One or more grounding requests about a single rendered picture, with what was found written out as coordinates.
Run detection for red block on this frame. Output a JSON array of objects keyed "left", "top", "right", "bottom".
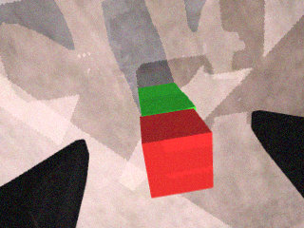
[{"left": 140, "top": 108, "right": 214, "bottom": 199}]

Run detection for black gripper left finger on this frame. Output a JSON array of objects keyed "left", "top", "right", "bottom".
[{"left": 0, "top": 140, "right": 89, "bottom": 228}]

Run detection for green block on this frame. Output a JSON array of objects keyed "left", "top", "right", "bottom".
[
  {"left": 140, "top": 92, "right": 196, "bottom": 116},
  {"left": 138, "top": 83, "right": 182, "bottom": 106}
]

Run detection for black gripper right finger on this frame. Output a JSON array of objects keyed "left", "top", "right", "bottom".
[{"left": 252, "top": 110, "right": 304, "bottom": 198}]

